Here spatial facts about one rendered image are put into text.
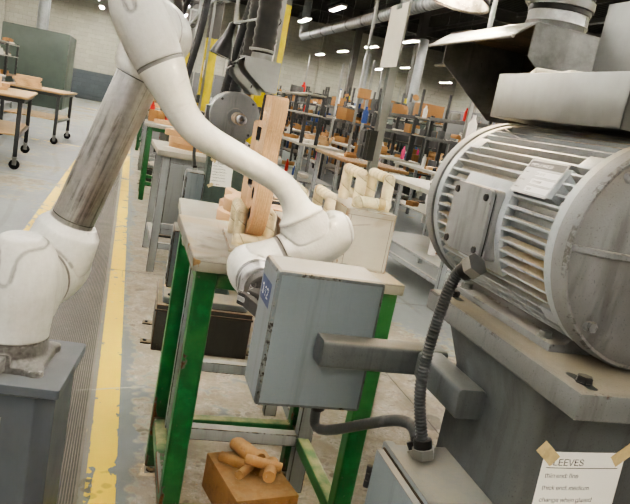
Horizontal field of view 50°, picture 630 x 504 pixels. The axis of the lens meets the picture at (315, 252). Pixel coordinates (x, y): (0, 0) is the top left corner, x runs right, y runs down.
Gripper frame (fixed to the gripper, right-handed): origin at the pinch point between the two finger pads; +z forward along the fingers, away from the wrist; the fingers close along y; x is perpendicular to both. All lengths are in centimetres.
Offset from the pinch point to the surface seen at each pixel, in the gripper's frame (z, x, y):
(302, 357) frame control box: 22.3, 3.3, 3.0
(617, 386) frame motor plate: 55, 16, -20
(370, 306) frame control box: 22.3, 11.8, -5.5
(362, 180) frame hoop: -72, 19, -36
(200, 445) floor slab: -132, -100, -15
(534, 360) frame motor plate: 49, 16, -14
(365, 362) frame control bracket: 26.4, 4.9, -4.8
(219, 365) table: -163, -79, -23
